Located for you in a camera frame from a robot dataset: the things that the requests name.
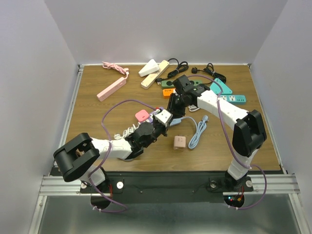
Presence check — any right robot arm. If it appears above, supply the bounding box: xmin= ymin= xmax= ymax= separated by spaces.
xmin=167 ymin=75 xmax=267 ymax=190

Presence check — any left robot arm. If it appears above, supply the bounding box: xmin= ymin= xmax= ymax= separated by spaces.
xmin=53 ymin=119 xmax=169 ymax=182

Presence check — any pink plug adapter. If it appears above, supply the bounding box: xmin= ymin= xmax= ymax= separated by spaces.
xmin=135 ymin=109 xmax=149 ymax=122

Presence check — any purple power strip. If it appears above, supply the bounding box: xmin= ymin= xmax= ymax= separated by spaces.
xmin=145 ymin=110 xmax=159 ymax=123

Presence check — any light blue power strip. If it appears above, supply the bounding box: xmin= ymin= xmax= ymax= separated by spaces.
xmin=170 ymin=118 xmax=182 ymax=127

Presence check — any orange power strip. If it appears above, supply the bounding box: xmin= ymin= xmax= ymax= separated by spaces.
xmin=162 ymin=88 xmax=175 ymax=99

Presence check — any green power strip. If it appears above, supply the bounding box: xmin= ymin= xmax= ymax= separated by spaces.
xmin=160 ymin=80 xmax=202 ymax=89

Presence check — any teal triangular socket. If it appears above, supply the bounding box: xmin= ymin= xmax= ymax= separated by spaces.
xmin=210 ymin=78 xmax=233 ymax=95

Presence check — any round blue socket base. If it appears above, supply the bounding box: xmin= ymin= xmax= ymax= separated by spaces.
xmin=121 ymin=158 xmax=134 ymax=162

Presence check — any pink cube socket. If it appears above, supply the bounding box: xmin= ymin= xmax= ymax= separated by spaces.
xmin=174 ymin=136 xmax=186 ymax=150

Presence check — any beige power strip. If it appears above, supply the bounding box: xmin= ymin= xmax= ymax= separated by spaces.
xmin=141 ymin=60 xmax=169 ymax=89

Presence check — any white triangular socket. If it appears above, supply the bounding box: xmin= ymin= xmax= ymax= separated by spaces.
xmin=138 ymin=59 xmax=159 ymax=77

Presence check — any teal rectangular power strip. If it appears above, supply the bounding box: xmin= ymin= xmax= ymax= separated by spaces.
xmin=220 ymin=95 xmax=247 ymax=105

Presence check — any pink power strip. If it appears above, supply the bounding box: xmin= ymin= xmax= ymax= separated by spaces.
xmin=97 ymin=78 xmax=127 ymax=101

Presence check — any black cable with europlug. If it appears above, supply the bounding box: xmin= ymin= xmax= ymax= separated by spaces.
xmin=156 ymin=58 xmax=189 ymax=85

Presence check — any white braided cable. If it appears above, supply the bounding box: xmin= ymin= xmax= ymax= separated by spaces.
xmin=113 ymin=123 xmax=142 ymax=139

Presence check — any black cable with plug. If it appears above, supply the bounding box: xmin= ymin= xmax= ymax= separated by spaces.
xmin=192 ymin=62 xmax=227 ymax=85

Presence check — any light blue strip cable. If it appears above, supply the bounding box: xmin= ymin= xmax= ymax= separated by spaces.
xmin=180 ymin=115 xmax=210 ymax=150

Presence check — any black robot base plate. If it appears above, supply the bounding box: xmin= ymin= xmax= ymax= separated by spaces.
xmin=80 ymin=171 xmax=254 ymax=204

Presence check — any pink strip cable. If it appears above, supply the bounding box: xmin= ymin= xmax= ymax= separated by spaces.
xmin=101 ymin=61 xmax=130 ymax=80

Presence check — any aluminium frame rail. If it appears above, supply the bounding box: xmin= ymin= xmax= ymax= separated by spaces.
xmin=25 ymin=63 xmax=78 ymax=190

